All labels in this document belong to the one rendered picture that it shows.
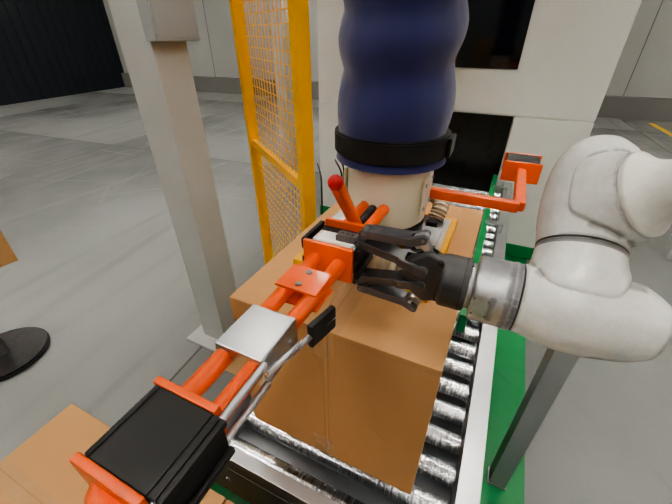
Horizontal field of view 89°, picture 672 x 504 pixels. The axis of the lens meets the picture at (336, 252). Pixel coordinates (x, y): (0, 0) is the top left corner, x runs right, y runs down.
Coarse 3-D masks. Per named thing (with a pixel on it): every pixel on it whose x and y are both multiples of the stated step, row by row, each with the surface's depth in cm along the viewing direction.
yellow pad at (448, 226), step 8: (424, 216) 88; (424, 224) 84; (432, 224) 80; (440, 224) 84; (448, 224) 84; (456, 224) 87; (448, 232) 82; (440, 240) 78; (448, 240) 79; (408, 248) 75; (440, 248) 76
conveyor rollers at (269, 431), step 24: (480, 192) 242; (456, 336) 132; (456, 360) 118; (456, 384) 110; (456, 408) 103; (264, 432) 98; (432, 432) 97; (264, 456) 91; (312, 456) 93; (432, 456) 92; (312, 480) 86; (360, 480) 88
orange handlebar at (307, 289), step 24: (432, 192) 73; (456, 192) 72; (384, 216) 65; (312, 264) 50; (336, 264) 50; (288, 288) 45; (312, 288) 44; (216, 360) 35; (192, 384) 33; (240, 384) 33
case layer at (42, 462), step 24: (72, 408) 103; (48, 432) 97; (72, 432) 97; (96, 432) 97; (24, 456) 92; (48, 456) 92; (0, 480) 87; (24, 480) 87; (48, 480) 87; (72, 480) 87
